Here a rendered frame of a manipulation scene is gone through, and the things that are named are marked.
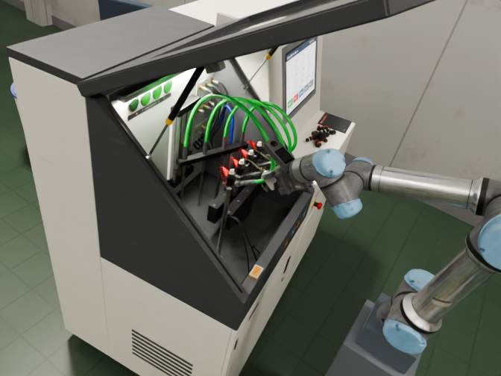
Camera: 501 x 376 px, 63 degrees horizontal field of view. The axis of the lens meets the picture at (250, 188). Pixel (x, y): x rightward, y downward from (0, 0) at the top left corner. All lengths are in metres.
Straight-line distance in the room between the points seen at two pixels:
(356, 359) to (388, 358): 0.11
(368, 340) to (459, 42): 2.38
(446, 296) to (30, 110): 1.29
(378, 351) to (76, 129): 1.19
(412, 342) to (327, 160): 0.55
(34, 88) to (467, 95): 2.86
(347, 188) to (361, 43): 2.53
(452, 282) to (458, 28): 2.45
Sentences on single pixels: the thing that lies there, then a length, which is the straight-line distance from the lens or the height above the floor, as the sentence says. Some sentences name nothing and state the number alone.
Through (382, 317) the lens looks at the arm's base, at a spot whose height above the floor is 0.93.
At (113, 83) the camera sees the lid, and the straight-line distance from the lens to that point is 1.10.
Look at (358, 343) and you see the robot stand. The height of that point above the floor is 0.81.
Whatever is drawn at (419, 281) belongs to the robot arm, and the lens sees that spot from 1.34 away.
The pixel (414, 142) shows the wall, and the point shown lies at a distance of 3.62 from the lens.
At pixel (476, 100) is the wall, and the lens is 3.43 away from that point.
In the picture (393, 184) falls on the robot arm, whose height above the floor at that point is 1.41.
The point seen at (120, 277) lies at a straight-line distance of 1.64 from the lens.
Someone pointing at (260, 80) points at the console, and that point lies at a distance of 1.69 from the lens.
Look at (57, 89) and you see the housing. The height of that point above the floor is 1.43.
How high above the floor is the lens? 2.01
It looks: 38 degrees down
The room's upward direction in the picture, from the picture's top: 12 degrees clockwise
